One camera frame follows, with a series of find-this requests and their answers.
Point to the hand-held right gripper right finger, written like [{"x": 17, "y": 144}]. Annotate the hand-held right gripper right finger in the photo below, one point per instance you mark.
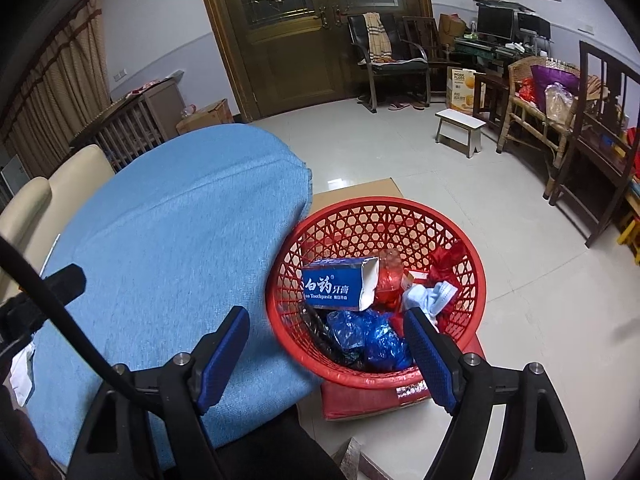
[{"x": 430, "y": 360}]

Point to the striped beige scarf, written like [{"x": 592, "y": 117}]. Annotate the striped beige scarf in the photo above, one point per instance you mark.
[{"x": 377, "y": 35}]

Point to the white tissue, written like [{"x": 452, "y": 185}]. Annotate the white tissue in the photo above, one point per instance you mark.
[{"x": 22, "y": 370}]

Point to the brown cardboard box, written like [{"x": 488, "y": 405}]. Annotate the brown cardboard box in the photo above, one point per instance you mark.
[{"x": 205, "y": 117}]

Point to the light blue face mask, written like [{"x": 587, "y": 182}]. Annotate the light blue face mask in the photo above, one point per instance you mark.
[{"x": 430, "y": 295}]

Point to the blue tablecloth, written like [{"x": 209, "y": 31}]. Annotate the blue tablecloth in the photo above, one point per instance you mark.
[{"x": 175, "y": 235}]

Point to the cluttered computer desk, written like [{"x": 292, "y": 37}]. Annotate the cluttered computer desk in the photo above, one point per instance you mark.
[{"x": 480, "y": 50}]

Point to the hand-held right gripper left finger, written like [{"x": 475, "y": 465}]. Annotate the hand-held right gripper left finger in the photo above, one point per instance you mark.
[{"x": 225, "y": 355}]

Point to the brown paper bag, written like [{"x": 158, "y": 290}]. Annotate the brown paper bag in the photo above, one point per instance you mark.
[{"x": 452, "y": 27}]

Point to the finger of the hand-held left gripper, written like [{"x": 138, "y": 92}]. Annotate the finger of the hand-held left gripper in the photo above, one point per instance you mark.
[{"x": 65, "y": 282}]

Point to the clear plastic bag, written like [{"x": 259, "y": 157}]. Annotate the clear plastic bag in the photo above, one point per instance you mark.
[{"x": 559, "y": 105}]

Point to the tall dark wooden chair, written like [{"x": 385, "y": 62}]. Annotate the tall dark wooden chair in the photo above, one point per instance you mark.
[{"x": 595, "y": 135}]

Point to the blue plastic bag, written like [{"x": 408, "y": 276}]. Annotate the blue plastic bag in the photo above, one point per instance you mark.
[{"x": 375, "y": 337}]

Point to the beige leather chair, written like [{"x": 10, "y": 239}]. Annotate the beige leather chair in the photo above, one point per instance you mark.
[
  {"x": 80, "y": 167},
  {"x": 22, "y": 210}
]

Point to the red plastic mesh basket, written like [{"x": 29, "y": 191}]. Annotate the red plastic mesh basket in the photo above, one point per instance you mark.
[{"x": 350, "y": 220}]

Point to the pink cloth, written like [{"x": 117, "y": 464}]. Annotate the pink cloth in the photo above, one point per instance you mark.
[{"x": 142, "y": 87}]

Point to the wooden double door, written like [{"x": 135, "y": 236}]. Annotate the wooden double door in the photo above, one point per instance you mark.
[{"x": 290, "y": 60}]

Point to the dark wooden side table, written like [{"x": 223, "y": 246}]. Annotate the dark wooden side table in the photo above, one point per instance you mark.
[{"x": 492, "y": 85}]

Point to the flat cardboard sheet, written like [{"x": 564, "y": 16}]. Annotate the flat cardboard sheet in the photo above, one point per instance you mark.
[{"x": 360, "y": 191}]

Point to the wicker chair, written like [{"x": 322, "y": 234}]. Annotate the wicker chair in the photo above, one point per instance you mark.
[{"x": 525, "y": 120}]

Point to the small red bag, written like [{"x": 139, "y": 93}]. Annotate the small red bag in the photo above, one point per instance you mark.
[{"x": 527, "y": 92}]

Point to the black metal-frame chair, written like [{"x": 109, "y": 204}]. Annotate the black metal-frame chair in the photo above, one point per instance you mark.
[{"x": 395, "y": 67}]

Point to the yellow plastic stool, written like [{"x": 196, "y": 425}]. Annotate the yellow plastic stool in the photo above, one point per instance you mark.
[{"x": 631, "y": 232}]

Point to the blue toothpaste box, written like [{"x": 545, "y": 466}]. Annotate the blue toothpaste box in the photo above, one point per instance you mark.
[{"x": 330, "y": 285}]

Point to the yellow white carton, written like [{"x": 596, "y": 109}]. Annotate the yellow white carton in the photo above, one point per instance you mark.
[{"x": 462, "y": 90}]

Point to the black computer monitor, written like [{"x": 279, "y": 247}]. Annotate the black computer monitor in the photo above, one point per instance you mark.
[
  {"x": 534, "y": 27},
  {"x": 495, "y": 22}
]

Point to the orange-red plastic bag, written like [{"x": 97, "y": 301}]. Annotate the orange-red plastic bag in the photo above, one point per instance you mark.
[{"x": 390, "y": 280}]

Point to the dark wooden armchair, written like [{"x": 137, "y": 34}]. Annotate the dark wooden armchair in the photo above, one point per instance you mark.
[{"x": 420, "y": 35}]

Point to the purple bag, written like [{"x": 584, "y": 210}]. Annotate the purple bag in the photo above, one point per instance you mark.
[{"x": 555, "y": 77}]

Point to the black plastic bag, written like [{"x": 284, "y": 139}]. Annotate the black plastic bag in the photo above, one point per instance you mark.
[{"x": 320, "y": 330}]

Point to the beige curtains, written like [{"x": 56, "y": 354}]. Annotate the beige curtains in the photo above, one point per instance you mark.
[{"x": 55, "y": 75}]

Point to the white appliance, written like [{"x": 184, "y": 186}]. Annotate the white appliance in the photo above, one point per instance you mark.
[{"x": 10, "y": 175}]

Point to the pair of slippers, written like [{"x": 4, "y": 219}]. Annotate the pair of slippers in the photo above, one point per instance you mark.
[{"x": 406, "y": 106}]

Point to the thin white stick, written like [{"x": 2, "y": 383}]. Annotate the thin white stick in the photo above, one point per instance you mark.
[{"x": 50, "y": 256}]

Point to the small white-top stool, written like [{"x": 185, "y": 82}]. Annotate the small white-top stool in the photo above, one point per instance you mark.
[{"x": 460, "y": 120}]

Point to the dark red plastic bag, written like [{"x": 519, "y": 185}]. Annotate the dark red plastic bag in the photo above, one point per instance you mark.
[{"x": 445, "y": 262}]

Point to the wooden crib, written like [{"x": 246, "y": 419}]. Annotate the wooden crib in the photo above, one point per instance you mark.
[{"x": 130, "y": 130}]

